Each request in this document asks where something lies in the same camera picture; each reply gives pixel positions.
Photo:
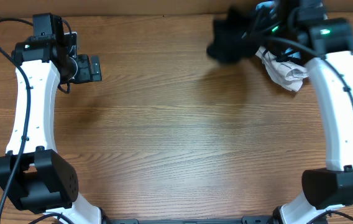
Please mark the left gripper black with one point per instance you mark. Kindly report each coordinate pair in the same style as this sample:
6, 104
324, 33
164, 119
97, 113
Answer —
86, 74

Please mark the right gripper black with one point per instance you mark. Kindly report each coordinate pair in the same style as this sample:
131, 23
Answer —
256, 32

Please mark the black t-shirt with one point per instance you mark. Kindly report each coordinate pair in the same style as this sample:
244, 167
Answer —
230, 43

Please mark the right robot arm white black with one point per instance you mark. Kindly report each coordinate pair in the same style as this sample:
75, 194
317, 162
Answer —
304, 26

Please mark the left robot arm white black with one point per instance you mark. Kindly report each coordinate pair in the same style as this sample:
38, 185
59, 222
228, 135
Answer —
33, 176

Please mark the beige folded garment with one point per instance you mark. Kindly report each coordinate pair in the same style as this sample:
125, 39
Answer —
289, 74

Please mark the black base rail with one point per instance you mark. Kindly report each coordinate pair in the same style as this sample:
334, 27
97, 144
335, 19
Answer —
189, 221

